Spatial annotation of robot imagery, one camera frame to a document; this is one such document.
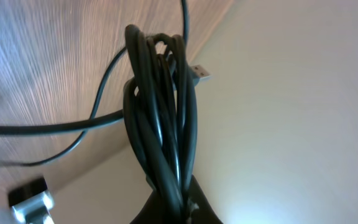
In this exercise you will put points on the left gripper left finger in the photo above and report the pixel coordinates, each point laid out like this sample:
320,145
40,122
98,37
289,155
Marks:
155,210

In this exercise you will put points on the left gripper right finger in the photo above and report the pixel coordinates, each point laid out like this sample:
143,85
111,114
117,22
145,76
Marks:
199,211

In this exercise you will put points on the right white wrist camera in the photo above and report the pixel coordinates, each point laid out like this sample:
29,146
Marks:
31,202

